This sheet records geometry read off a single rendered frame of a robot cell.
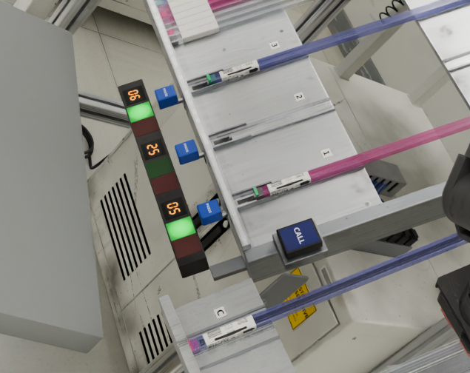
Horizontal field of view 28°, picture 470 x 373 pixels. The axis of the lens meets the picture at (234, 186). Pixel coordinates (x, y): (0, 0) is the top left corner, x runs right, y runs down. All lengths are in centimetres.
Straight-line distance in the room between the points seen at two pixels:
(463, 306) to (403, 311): 67
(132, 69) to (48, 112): 142
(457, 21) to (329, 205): 38
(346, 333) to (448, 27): 51
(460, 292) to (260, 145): 46
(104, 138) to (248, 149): 118
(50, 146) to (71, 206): 11
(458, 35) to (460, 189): 61
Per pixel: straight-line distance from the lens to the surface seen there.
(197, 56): 146
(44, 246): 121
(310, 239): 120
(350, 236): 127
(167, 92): 140
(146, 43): 295
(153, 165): 136
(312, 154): 132
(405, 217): 128
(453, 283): 100
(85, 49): 273
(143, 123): 140
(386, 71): 377
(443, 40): 146
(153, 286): 190
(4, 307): 112
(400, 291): 167
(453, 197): 89
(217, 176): 129
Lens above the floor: 140
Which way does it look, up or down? 31 degrees down
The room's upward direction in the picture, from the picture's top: 45 degrees clockwise
